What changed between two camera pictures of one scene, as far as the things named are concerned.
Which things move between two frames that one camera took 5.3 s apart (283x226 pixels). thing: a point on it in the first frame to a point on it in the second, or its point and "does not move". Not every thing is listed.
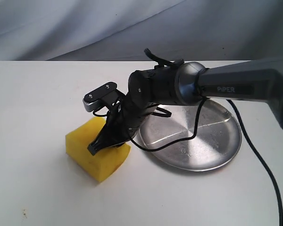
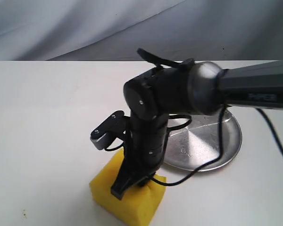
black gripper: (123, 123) to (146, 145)
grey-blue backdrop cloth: (121, 30) does not move
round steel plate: (198, 137) does not move
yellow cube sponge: (105, 162) to (139, 205)
